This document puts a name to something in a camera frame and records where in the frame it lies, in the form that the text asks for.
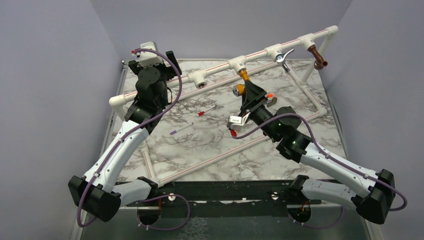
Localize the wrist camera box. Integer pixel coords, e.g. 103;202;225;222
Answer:
226;111;251;137
131;41;163;68

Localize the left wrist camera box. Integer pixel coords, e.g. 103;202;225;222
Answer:
131;41;163;68

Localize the chrome lever faucet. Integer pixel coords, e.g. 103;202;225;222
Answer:
274;48;295;74

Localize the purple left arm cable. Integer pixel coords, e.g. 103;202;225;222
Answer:
76;48;192;232

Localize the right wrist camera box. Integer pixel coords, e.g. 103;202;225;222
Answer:
226;111;251;137

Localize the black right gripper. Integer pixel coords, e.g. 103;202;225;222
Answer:
237;79;280;142

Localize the brown water faucet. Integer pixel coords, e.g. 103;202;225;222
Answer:
307;45;328;70

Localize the black faucet orange handle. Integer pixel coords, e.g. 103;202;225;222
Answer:
266;93;278;108

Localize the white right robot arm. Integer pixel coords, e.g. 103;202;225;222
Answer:
233;80;396;225

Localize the purple capped white pen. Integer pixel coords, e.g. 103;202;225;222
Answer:
169;122;194;136

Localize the red capped white pen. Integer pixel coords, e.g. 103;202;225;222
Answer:
198;105;216;117

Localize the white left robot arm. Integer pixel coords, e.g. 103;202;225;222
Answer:
68;48;183;228

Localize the yellow water faucet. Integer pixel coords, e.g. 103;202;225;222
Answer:
232;69;251;97

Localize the white PVC pipe frame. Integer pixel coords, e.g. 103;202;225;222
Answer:
118;26;342;182

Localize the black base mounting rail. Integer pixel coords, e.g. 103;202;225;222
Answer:
91;177;332;220

